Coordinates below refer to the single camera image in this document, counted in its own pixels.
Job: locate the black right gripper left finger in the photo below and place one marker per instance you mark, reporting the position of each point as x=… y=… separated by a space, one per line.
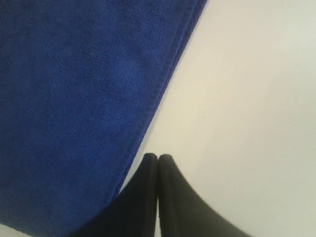
x=133 y=213

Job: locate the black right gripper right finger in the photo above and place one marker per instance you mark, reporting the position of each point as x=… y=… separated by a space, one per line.
x=182 y=212

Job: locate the blue towel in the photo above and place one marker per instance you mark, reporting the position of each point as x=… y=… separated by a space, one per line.
x=80 y=81

